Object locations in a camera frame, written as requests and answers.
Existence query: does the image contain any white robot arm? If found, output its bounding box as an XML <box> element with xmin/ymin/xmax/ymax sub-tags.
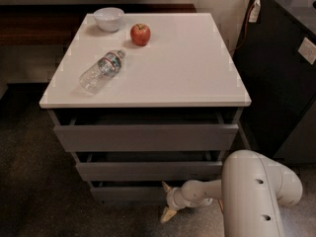
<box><xmin>161</xmin><ymin>150</ymin><xmax>303</xmax><ymax>237</ymax></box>

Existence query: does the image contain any grey middle drawer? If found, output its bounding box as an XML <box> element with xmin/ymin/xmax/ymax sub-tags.
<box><xmin>72</xmin><ymin>151</ymin><xmax>222</xmax><ymax>182</ymax></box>

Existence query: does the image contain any grey drawer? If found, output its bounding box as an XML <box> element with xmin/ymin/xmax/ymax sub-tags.
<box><xmin>72</xmin><ymin>151</ymin><xmax>222</xmax><ymax>182</ymax></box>
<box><xmin>89</xmin><ymin>181</ymin><xmax>166</xmax><ymax>204</ymax></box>
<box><xmin>48</xmin><ymin>108</ymin><xmax>243</xmax><ymax>152</ymax></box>

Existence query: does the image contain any white cabinet counter top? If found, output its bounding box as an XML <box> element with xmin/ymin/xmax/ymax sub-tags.
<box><xmin>39</xmin><ymin>13</ymin><xmax>251</xmax><ymax>109</ymax></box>

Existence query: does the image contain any grey bottom drawer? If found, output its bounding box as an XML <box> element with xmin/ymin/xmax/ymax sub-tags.
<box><xmin>89</xmin><ymin>181</ymin><xmax>166</xmax><ymax>204</ymax></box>

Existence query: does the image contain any grey top drawer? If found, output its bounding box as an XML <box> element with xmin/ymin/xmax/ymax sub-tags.
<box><xmin>48</xmin><ymin>108</ymin><xmax>243</xmax><ymax>152</ymax></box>

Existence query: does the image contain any dark wooden bench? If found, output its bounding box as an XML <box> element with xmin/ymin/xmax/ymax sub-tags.
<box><xmin>0</xmin><ymin>3</ymin><xmax>198</xmax><ymax>47</ymax></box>

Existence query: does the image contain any black cabinet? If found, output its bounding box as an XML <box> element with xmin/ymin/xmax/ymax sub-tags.
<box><xmin>233</xmin><ymin>0</ymin><xmax>316</xmax><ymax>164</ymax></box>

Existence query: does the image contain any white wall outlet plate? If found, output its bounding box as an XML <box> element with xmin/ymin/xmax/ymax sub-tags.
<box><xmin>298</xmin><ymin>38</ymin><xmax>316</xmax><ymax>65</ymax></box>

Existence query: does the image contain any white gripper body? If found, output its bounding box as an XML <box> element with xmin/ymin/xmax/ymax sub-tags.
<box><xmin>166</xmin><ymin>188</ymin><xmax>186</xmax><ymax>211</ymax></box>

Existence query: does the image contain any white paper tag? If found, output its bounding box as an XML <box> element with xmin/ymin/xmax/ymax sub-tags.
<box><xmin>249</xmin><ymin>0</ymin><xmax>261</xmax><ymax>23</ymax></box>

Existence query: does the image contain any clear plastic water bottle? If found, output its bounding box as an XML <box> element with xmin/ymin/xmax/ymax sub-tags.
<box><xmin>79</xmin><ymin>49</ymin><xmax>126</xmax><ymax>94</ymax></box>

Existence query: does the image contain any red apple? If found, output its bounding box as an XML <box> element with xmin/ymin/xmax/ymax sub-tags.
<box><xmin>130</xmin><ymin>24</ymin><xmax>151</xmax><ymax>46</ymax></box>

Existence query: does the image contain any orange extension cable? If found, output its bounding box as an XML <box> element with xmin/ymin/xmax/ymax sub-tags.
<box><xmin>228</xmin><ymin>0</ymin><xmax>316</xmax><ymax>54</ymax></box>

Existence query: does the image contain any white bowl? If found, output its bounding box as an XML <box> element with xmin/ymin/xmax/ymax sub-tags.
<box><xmin>93</xmin><ymin>7</ymin><xmax>124</xmax><ymax>33</ymax></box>

